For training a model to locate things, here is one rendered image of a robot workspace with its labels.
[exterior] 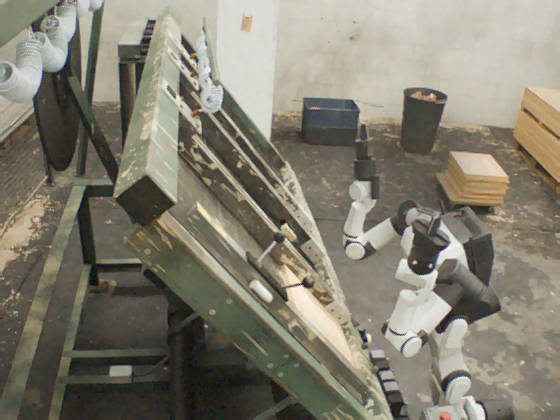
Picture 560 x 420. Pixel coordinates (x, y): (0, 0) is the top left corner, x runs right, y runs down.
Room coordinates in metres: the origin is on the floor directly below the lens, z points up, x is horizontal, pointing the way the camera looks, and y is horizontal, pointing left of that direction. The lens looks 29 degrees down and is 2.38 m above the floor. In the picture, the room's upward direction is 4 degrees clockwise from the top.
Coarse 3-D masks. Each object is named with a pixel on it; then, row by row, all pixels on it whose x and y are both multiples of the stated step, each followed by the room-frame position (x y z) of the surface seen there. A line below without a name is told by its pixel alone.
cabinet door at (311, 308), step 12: (288, 276) 1.64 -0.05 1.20; (300, 288) 1.66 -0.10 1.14; (300, 300) 1.55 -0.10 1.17; (312, 300) 1.67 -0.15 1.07; (312, 312) 1.57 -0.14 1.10; (324, 312) 1.69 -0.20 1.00; (324, 324) 1.59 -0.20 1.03; (336, 324) 1.72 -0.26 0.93; (336, 336) 1.61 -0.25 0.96; (336, 348) 1.51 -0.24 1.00; (348, 360) 1.51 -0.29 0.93
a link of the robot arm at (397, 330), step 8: (400, 304) 1.40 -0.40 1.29; (400, 312) 1.39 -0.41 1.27; (408, 312) 1.39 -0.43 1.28; (392, 320) 1.40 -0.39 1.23; (400, 320) 1.39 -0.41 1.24; (408, 320) 1.39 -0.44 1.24; (384, 328) 1.44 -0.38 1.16; (392, 328) 1.39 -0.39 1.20; (400, 328) 1.38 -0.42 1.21; (408, 328) 1.39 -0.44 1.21; (392, 336) 1.39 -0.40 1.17; (400, 336) 1.38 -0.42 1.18; (408, 336) 1.38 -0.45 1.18; (400, 344) 1.37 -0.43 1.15
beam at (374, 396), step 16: (288, 176) 3.09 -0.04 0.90; (320, 240) 2.48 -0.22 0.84; (320, 272) 2.12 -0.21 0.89; (352, 320) 1.85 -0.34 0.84; (352, 336) 1.68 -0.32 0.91; (352, 352) 1.60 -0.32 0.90; (368, 384) 1.42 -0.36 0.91; (368, 400) 1.36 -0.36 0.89; (384, 400) 1.41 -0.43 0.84; (384, 416) 1.28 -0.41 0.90
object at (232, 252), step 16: (192, 208) 1.31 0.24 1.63; (208, 224) 1.30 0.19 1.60; (208, 240) 1.30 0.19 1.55; (224, 240) 1.30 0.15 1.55; (224, 256) 1.30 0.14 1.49; (240, 256) 1.31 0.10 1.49; (240, 272) 1.31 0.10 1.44; (256, 272) 1.32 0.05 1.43; (272, 304) 1.33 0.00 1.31; (288, 304) 1.35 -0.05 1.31; (304, 320) 1.36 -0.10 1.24; (320, 336) 1.38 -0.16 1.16; (320, 352) 1.36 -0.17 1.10; (336, 352) 1.39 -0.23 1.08; (336, 368) 1.38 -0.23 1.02; (352, 368) 1.41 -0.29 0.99; (352, 384) 1.39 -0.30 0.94
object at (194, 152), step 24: (168, 96) 1.61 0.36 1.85; (192, 120) 1.64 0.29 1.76; (192, 144) 1.64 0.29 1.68; (192, 168) 1.64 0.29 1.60; (216, 168) 1.66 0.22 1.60; (216, 192) 1.66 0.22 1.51; (240, 192) 1.68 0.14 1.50; (240, 216) 1.67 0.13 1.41; (264, 216) 1.73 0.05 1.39; (264, 240) 1.69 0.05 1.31; (288, 264) 1.71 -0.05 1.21; (312, 288) 1.73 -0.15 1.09; (336, 312) 1.75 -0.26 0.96
